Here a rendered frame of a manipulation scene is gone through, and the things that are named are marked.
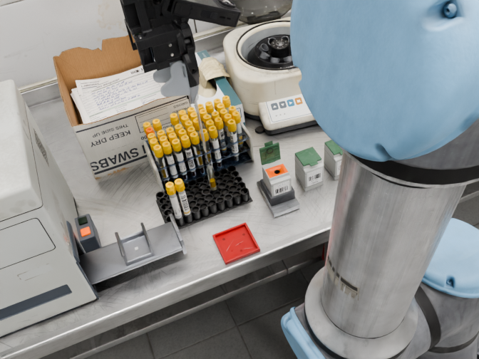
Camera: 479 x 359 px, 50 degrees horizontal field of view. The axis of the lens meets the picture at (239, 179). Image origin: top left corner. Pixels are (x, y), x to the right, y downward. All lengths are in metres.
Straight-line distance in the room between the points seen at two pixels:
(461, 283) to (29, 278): 0.61
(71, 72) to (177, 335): 0.99
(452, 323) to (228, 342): 1.26
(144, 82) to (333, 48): 1.01
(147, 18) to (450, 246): 0.49
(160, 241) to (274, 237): 0.21
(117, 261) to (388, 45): 0.76
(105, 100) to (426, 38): 1.05
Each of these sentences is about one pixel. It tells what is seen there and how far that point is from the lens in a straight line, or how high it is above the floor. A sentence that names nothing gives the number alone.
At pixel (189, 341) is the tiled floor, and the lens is 1.86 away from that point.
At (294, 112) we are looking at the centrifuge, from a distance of 1.13.
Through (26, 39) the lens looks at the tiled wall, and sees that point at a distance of 1.33.
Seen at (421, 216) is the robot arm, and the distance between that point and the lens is 0.36.
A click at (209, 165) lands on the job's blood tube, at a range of 0.96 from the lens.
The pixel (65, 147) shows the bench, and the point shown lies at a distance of 1.24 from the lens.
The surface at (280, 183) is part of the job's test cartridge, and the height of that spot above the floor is 0.94.
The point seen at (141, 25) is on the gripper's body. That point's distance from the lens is 0.75.
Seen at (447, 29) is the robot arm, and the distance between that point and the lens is 0.22.
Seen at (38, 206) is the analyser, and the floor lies 1.13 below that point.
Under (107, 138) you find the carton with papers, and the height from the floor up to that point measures 0.97.
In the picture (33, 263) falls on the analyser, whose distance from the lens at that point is 0.84.
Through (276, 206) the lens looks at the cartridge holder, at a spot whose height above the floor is 0.89.
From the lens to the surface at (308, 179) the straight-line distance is 1.00.
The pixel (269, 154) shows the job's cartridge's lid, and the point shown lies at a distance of 0.96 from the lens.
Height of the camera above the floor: 1.64
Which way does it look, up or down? 47 degrees down
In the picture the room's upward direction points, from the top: 8 degrees counter-clockwise
